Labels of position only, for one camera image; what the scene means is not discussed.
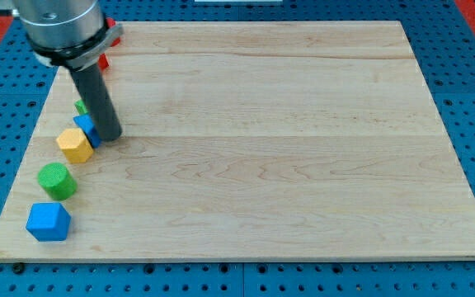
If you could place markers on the blue cube block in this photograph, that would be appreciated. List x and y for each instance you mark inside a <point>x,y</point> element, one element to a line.
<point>48,222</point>

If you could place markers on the green star block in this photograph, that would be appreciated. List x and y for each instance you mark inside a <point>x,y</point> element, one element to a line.
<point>80,107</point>

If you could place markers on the green cylinder block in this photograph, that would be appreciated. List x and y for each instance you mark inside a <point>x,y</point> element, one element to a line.
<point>56,180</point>

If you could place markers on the yellow hexagon block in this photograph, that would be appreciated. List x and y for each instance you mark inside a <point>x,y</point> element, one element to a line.
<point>74,145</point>

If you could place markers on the red block lower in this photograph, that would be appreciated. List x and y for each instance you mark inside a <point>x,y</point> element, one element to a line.
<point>103,62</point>

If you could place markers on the wooden board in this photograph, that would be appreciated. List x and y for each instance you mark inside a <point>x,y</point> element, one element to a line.
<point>303,141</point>

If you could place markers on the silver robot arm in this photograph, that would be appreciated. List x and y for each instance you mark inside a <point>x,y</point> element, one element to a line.
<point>68,33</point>

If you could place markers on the red block upper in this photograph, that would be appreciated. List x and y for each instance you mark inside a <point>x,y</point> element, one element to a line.
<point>113,31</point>

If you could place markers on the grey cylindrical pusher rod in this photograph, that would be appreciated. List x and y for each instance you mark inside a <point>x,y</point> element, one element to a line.
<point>95,96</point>

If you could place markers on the blue triangle block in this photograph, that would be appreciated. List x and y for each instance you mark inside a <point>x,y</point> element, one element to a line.
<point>84,122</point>

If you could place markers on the red block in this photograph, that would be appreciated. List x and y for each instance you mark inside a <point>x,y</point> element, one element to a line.
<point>103,62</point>
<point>113,31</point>

